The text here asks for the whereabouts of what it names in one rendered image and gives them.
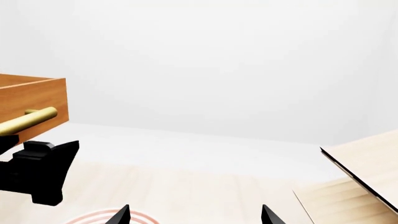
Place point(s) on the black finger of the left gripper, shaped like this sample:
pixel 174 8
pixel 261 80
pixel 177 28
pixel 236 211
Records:
pixel 7 142
pixel 57 172

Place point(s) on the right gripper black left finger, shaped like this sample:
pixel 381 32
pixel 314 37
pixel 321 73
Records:
pixel 122 217

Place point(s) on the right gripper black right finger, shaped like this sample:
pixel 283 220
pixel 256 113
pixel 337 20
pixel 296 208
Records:
pixel 270 217

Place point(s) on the brown wooden drawer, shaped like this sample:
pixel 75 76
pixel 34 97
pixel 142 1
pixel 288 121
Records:
pixel 40 95

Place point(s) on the light wood table top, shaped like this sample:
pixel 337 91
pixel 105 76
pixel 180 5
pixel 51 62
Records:
pixel 370 161

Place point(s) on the light wood slatted panel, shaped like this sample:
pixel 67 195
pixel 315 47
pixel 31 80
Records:
pixel 339 205

